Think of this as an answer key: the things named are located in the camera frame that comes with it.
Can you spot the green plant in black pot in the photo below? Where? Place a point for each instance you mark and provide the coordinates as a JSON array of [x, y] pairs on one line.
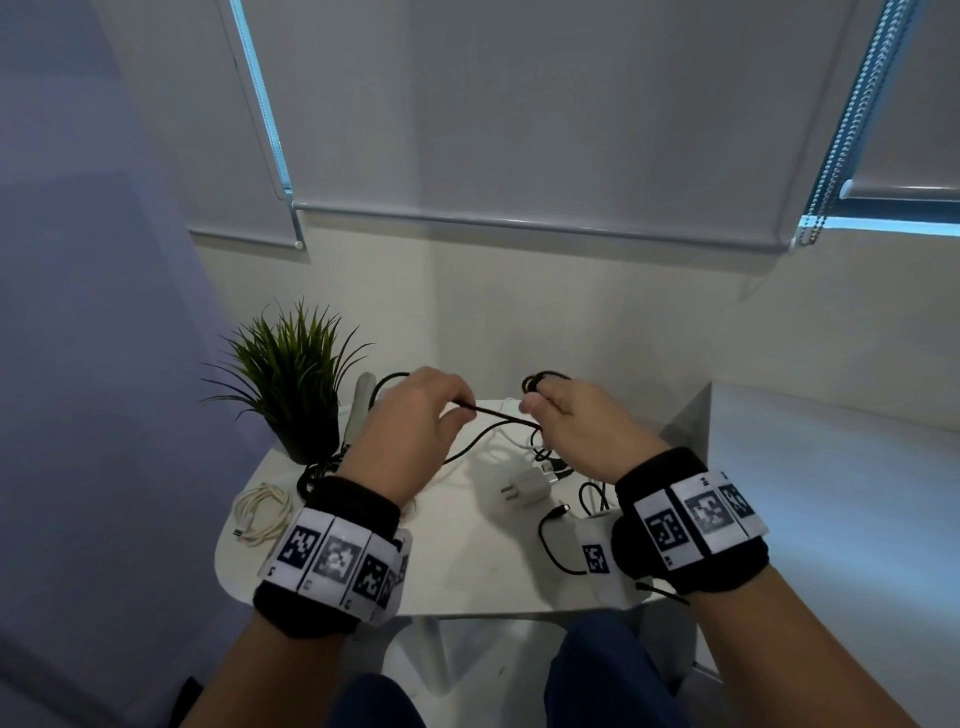
[[307, 435]]

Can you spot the person's right hand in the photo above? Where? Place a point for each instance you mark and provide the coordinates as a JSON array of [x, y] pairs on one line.
[[592, 427]]

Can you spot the person's right forearm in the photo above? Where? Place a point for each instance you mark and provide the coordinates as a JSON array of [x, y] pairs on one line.
[[795, 660]]

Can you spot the person's left hand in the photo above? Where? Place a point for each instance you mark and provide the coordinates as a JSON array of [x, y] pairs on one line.
[[397, 442]]

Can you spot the black wristband with marker tags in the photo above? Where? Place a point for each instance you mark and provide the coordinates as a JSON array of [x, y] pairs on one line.
[[690, 525], [330, 555]]

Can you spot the person's right leg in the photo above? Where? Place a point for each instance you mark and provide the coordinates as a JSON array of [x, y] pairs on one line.
[[615, 675]]

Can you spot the grey oblong device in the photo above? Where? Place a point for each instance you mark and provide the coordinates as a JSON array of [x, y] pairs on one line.
[[360, 405]]

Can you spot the person's leg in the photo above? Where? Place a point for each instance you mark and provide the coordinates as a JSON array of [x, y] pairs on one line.
[[615, 675], [375, 705]]

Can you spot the wide white roller blind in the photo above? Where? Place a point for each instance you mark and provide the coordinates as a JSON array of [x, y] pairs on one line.
[[555, 97]]

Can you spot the person's left leg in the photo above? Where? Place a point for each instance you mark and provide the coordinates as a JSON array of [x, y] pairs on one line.
[[375, 705]]

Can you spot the white charger adapter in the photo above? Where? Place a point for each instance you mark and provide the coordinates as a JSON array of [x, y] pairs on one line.
[[525, 487]]

